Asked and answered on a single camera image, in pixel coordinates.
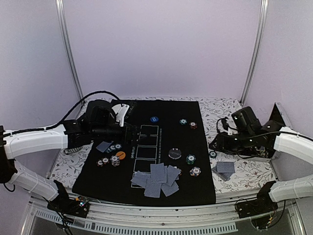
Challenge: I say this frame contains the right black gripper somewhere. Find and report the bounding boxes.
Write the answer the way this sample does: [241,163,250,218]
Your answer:
[209,129,254,156]

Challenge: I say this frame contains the spread teal poker chips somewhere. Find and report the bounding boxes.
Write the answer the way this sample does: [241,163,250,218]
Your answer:
[105,143,122,153]

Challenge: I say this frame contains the orange big blind button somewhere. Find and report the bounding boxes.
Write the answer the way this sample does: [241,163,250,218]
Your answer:
[116,151,126,160]

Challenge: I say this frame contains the blue small blind button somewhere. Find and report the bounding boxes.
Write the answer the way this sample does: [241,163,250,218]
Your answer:
[150,116,159,123]

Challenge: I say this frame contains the blue playing card deck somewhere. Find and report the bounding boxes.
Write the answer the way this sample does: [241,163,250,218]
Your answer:
[212,162,235,182]

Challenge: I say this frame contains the blue card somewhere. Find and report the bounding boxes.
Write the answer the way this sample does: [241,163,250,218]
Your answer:
[96,141,112,152]

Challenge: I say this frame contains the orange chip pair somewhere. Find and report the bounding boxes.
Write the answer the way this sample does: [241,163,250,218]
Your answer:
[97,158,110,167]

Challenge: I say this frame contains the orange chip stack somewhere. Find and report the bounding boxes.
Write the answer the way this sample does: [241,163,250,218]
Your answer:
[189,122,197,129]

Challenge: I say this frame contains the teal poker chip stack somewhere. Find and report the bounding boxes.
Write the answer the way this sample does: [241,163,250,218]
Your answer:
[186,154,196,165]

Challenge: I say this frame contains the black dealer button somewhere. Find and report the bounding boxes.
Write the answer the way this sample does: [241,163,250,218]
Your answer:
[168,148,181,160]

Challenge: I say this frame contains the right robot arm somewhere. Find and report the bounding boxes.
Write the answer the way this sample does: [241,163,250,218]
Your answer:
[209,106,313,213]

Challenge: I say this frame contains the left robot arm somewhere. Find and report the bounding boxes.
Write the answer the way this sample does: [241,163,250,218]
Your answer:
[0,99,139,212]

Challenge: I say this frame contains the black poker felt mat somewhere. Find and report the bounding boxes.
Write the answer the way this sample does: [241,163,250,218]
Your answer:
[72,100,216,207]

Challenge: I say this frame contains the aluminium poker case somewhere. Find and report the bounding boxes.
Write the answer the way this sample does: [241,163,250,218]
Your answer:
[244,102,289,162]

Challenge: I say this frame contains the striped metal cup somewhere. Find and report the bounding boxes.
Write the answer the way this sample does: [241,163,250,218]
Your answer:
[64,147,82,155]

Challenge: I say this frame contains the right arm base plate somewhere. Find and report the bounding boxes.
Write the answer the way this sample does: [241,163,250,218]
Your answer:
[235,196,278,218]

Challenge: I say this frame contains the front aluminium rail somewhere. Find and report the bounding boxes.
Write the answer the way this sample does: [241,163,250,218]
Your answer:
[23,189,306,235]

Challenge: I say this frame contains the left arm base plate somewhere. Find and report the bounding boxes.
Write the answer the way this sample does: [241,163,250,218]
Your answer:
[47,195,90,218]

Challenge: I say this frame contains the right aluminium frame post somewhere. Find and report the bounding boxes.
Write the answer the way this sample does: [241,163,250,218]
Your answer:
[240,0,269,105]

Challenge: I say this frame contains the aluminium frame post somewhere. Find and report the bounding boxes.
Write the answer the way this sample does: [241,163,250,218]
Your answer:
[55,0,83,99]
[240,0,269,105]

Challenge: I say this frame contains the left aluminium frame post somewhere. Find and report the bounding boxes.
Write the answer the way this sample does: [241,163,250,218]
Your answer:
[55,0,83,99]

